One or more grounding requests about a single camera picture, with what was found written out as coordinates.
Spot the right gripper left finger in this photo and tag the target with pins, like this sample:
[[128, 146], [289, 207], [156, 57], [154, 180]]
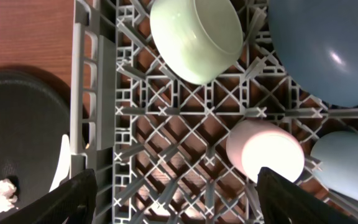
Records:
[[72, 202]]

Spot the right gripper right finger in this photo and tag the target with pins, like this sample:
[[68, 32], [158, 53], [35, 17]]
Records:
[[283, 202]]

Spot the pink cup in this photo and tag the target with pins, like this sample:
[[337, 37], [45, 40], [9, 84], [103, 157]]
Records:
[[253, 144]]

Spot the light blue cup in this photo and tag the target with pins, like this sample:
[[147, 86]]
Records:
[[338, 153]]

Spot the blue plate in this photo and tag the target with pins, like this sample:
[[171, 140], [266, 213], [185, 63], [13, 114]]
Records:
[[317, 43]]

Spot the mint green bowl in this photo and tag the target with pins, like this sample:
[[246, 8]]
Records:
[[197, 39]]

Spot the grey dishwasher rack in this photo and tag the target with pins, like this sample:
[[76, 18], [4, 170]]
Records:
[[157, 143]]

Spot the black round tray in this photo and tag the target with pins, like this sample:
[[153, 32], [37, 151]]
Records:
[[33, 119]]

